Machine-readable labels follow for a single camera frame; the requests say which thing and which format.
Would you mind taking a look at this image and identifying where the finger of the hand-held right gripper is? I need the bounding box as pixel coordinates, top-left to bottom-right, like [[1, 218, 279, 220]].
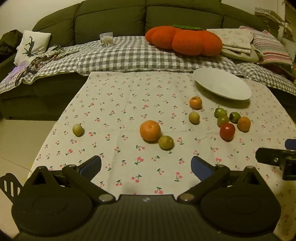
[[255, 148, 296, 181], [284, 138, 296, 151]]

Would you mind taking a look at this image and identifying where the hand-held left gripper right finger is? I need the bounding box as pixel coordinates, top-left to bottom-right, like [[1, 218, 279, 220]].
[[177, 156, 270, 204]]

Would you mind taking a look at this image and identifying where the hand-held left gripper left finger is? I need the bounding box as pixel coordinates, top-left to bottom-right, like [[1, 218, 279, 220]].
[[23, 155, 116, 204]]

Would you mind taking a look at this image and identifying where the small tangerine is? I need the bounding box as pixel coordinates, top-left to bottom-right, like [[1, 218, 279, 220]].
[[237, 116, 251, 132], [189, 96, 202, 109]]

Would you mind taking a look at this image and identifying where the red tomato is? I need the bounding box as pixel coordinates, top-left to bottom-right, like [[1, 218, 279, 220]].
[[220, 123, 236, 141]]

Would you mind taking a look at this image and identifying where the large orange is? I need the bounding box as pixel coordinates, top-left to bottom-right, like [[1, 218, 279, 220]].
[[140, 120, 161, 142]]

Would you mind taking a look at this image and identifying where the white ribbed plate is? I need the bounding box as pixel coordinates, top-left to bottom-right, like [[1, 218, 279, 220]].
[[193, 68, 252, 101]]

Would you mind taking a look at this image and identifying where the cherry print tablecloth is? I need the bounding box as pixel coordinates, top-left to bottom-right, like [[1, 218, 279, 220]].
[[26, 71, 296, 241]]

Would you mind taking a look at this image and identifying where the striped patterned pillow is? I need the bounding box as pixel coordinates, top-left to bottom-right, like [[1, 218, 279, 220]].
[[239, 25, 294, 66]]

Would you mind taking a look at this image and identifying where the grey checked blanket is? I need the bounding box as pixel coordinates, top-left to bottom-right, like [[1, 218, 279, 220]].
[[0, 35, 296, 95]]

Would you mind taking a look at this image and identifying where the dark floral cloth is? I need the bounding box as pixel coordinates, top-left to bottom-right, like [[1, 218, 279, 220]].
[[8, 45, 80, 79]]

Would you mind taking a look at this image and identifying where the folded cream floral cloth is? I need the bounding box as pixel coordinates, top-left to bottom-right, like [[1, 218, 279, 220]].
[[206, 28, 262, 64]]

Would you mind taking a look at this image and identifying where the orange pumpkin cushion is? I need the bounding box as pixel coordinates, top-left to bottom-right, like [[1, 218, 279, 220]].
[[145, 24, 223, 56]]

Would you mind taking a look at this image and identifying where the white pillow with black print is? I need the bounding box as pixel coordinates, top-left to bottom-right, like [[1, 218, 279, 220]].
[[14, 30, 52, 66]]

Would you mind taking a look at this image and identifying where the green sofa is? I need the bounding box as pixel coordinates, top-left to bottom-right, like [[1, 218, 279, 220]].
[[0, 0, 296, 121]]

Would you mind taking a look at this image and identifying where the dark jacket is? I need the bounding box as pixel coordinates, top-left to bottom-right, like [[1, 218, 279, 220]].
[[0, 30, 23, 62]]

